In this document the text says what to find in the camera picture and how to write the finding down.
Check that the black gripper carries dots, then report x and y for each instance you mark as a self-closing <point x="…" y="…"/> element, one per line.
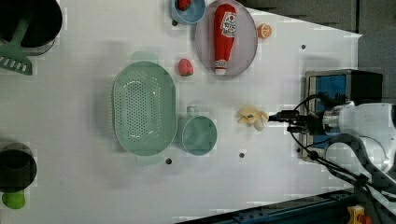
<point x="305" y="124"/>

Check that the peeled yellow toy banana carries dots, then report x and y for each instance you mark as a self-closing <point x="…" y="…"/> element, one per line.
<point x="250" y="115"/>

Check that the green mug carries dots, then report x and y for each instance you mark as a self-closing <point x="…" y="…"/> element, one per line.
<point x="195" y="133"/>

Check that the silver black toaster oven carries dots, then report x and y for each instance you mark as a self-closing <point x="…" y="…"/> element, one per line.
<point x="347" y="101"/>

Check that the orange slice toy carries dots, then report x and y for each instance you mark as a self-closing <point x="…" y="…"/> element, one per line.
<point x="264" y="30"/>

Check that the grey round plate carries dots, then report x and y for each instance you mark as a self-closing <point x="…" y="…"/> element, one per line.
<point x="244" y="46"/>

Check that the red toy strawberry on table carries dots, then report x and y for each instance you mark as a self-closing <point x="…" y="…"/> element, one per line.
<point x="185" y="68"/>

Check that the yellow red emergency button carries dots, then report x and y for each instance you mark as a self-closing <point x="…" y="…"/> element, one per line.
<point x="357" y="215"/>

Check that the red plush ketchup bottle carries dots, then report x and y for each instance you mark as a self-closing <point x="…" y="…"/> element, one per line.
<point x="224" y="35"/>

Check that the blue bowl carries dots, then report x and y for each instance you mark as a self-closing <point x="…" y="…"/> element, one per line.
<point x="190" y="16"/>

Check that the green oval colander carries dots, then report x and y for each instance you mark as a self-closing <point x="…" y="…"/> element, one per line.
<point x="144" y="108"/>

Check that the red strawberry in bowl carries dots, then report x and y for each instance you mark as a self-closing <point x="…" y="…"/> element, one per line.
<point x="183" y="4"/>

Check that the large black pot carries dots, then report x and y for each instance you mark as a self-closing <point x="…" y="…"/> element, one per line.
<point x="43" y="29"/>

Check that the small black cup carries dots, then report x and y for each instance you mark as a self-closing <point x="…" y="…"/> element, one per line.
<point x="17" y="168"/>

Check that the green slotted spatula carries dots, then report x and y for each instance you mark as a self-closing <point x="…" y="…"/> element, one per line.
<point x="12" y="57"/>

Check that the lime green toy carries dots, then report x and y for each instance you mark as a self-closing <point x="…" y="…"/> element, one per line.
<point x="14" y="200"/>

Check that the blue metal frame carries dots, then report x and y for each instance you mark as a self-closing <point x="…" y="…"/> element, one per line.
<point x="326" y="208"/>

